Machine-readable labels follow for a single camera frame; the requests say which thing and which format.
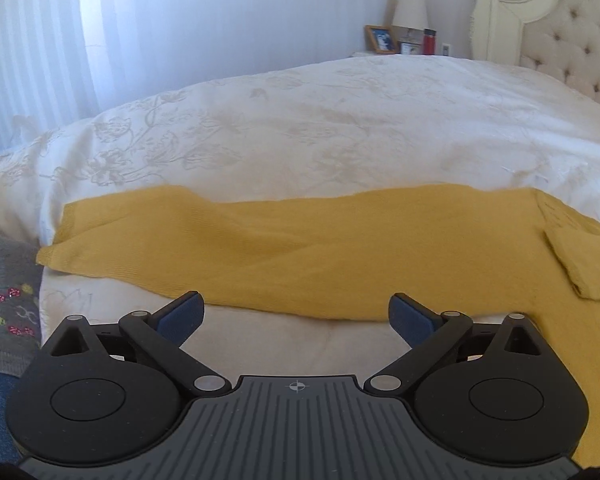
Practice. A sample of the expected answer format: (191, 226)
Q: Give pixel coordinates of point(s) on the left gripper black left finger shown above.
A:
(96, 394)

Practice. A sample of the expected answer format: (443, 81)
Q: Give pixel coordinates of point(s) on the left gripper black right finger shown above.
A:
(497, 394)

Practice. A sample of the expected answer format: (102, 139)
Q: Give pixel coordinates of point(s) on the mustard yellow knit sweater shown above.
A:
(449, 247)

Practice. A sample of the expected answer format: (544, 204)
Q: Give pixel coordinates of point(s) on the grey embroidered garment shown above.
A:
(20, 326)

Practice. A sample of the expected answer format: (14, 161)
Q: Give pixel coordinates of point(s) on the white floral bed duvet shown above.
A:
(329, 129)

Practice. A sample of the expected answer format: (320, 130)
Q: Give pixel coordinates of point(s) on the white sheer curtain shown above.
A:
(64, 60)

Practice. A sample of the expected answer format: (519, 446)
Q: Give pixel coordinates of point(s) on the cream tufted headboard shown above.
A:
(558, 38)

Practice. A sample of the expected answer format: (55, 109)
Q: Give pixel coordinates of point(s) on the white table lamp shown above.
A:
(410, 19)

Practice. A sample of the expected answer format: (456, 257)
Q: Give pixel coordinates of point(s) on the wooden picture frame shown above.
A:
(381, 39)

